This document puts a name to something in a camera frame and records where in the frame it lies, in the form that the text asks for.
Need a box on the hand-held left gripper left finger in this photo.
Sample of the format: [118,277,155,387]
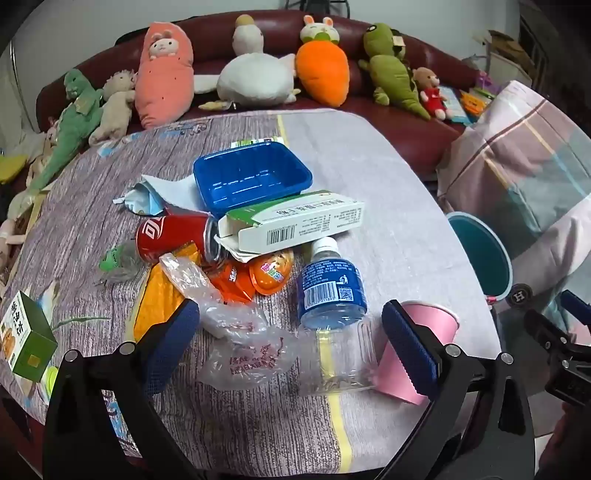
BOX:
[42,299,204,480]

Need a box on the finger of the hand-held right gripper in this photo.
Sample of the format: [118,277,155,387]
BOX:
[561,290,591,324]
[524,308,578,363]

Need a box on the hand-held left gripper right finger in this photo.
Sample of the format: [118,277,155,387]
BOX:
[382,300,536,480]

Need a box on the pink paper cup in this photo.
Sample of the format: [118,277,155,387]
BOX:
[372,300,461,406]

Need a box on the yellow orange snack bag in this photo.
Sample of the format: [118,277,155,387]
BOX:
[133,242,204,344]

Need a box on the clear plastic bag red print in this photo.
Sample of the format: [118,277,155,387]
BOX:
[159,253,298,388]

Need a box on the orange snack packet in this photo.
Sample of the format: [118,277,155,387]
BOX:
[205,259,257,305]

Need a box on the blue label water bottle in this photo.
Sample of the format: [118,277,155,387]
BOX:
[295,236,379,397]

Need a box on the teal plastic bin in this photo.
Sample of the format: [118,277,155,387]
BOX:
[445,211,513,298]

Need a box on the red cola can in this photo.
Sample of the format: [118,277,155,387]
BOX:
[135,210,221,265]

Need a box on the torn light blue packet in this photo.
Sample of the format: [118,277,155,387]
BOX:
[113,182,167,217]

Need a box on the white paper sheet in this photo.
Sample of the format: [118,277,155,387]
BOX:
[141,174,204,208]

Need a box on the white green medicine box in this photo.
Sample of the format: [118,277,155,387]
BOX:
[217,189,365,259]

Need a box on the blue plastic tray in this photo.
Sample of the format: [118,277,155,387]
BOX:
[193,141,313,221]

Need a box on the green white packet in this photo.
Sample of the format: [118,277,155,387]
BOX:
[231,137,287,149]

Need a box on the person's right forearm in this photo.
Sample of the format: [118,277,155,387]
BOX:
[551,404,591,467]

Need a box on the yellow green round cap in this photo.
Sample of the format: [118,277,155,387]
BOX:
[39,367,58,398]

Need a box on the green white carton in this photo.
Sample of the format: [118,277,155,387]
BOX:
[0,291,58,383]

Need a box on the plaid pink grey blanket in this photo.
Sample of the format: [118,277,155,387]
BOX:
[436,80,591,333]

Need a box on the pale pink plush rabbit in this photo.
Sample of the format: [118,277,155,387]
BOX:
[0,124,56,252]

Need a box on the dark red leather sofa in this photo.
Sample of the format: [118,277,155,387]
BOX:
[34,9,481,181]

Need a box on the orange toy packet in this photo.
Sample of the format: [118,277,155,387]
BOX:
[459,90,491,116]

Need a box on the beige plush doll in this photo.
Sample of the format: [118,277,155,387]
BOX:
[88,70,137,146]

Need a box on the light blue picture book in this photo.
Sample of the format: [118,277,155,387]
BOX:
[438,85,472,125]

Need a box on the yellow cushion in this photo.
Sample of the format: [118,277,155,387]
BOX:
[0,154,29,184]

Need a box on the light green dinosaur plush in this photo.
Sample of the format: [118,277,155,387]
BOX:
[28,69,105,190]

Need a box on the brown teddy bear red shirt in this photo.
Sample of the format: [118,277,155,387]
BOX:
[412,67,448,121]

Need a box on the pink carrot plush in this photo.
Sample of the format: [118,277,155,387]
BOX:
[134,22,195,130]

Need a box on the cardboard box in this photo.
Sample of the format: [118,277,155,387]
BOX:
[485,28,536,75]

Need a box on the olive green dinosaur plush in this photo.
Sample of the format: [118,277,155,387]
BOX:
[358,23,432,121]

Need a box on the white duck plush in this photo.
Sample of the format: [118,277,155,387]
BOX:
[194,14,301,112]

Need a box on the orange carrot rabbit plush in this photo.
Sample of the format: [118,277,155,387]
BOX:
[295,15,351,108]

